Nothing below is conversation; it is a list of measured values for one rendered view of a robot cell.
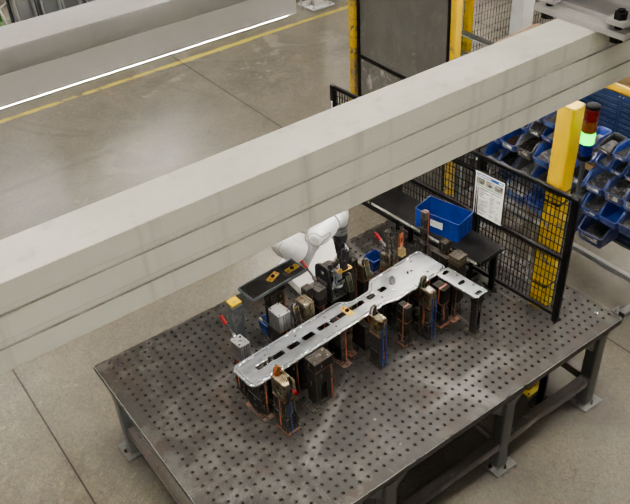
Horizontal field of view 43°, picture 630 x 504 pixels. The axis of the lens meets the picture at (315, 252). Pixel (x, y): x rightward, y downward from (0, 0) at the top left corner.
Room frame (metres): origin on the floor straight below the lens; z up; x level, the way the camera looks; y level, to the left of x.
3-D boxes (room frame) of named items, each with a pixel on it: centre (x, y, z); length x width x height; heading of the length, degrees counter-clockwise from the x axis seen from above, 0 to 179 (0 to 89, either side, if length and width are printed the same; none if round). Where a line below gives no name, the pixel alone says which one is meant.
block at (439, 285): (3.39, -0.69, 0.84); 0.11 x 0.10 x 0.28; 39
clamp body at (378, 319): (3.10, -0.31, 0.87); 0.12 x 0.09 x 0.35; 39
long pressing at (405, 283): (3.18, -0.14, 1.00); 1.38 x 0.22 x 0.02; 129
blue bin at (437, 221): (3.86, -0.78, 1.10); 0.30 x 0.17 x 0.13; 48
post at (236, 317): (3.16, 0.44, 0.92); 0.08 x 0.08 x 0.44; 39
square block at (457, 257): (3.56, -0.81, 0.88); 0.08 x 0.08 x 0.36; 39
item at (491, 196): (3.76, -1.01, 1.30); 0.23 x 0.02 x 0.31; 39
